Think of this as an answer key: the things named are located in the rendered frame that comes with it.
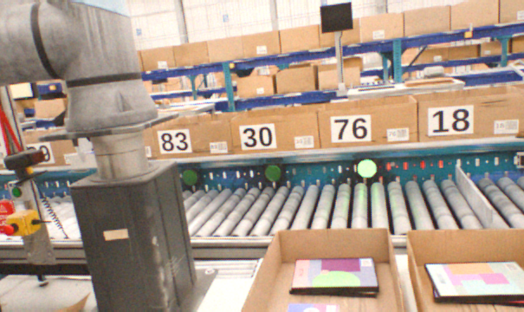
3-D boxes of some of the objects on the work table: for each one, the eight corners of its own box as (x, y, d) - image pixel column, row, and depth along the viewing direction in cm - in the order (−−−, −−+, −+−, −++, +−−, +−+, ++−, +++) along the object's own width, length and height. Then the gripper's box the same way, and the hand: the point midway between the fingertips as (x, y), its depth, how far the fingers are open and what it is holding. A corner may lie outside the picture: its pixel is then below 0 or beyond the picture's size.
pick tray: (434, 393, 63) (431, 336, 61) (406, 268, 99) (404, 230, 97) (656, 410, 56) (664, 347, 54) (541, 269, 92) (542, 227, 90)
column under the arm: (183, 336, 84) (154, 184, 77) (70, 335, 89) (34, 192, 82) (218, 271, 109) (199, 152, 101) (129, 274, 114) (105, 159, 107)
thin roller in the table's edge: (165, 268, 119) (164, 261, 119) (258, 265, 114) (257, 258, 113) (163, 271, 117) (161, 264, 117) (257, 269, 112) (256, 262, 111)
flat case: (546, 301, 79) (546, 294, 78) (440, 302, 82) (440, 295, 81) (514, 265, 92) (514, 259, 91) (423, 269, 95) (423, 263, 94)
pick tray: (242, 373, 72) (234, 322, 70) (280, 264, 109) (275, 230, 106) (412, 384, 65) (410, 328, 63) (391, 264, 102) (390, 227, 100)
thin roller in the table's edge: (162, 272, 117) (160, 265, 116) (256, 269, 111) (255, 263, 111) (158, 276, 115) (158, 269, 114) (255, 274, 109) (255, 267, 109)
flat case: (379, 293, 88) (378, 286, 87) (291, 294, 91) (290, 287, 91) (373, 262, 100) (372, 256, 100) (296, 263, 104) (295, 258, 104)
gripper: (80, 94, 121) (95, 163, 126) (106, 90, 133) (119, 153, 137) (56, 96, 123) (72, 165, 128) (83, 93, 135) (97, 155, 140)
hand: (87, 156), depth 133 cm, fingers closed on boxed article, 6 cm apart
